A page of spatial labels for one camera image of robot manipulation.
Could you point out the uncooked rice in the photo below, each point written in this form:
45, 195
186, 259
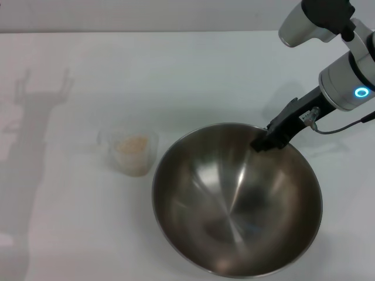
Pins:
132, 152

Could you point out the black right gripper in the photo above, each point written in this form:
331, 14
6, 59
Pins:
310, 105

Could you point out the clear plastic measuring cup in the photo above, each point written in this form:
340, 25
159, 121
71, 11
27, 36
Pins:
129, 152

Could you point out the large stainless steel bowl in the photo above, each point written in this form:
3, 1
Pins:
234, 205

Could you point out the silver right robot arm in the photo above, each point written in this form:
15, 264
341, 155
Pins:
342, 85

